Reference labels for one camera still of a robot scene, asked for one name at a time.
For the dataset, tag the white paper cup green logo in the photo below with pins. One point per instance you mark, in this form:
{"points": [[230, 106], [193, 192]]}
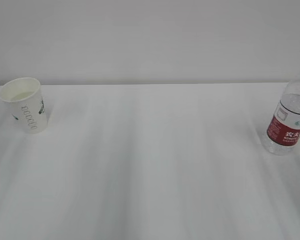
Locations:
{"points": [[24, 99]]}

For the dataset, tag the clear water bottle red label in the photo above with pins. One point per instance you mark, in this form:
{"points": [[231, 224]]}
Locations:
{"points": [[283, 131]]}

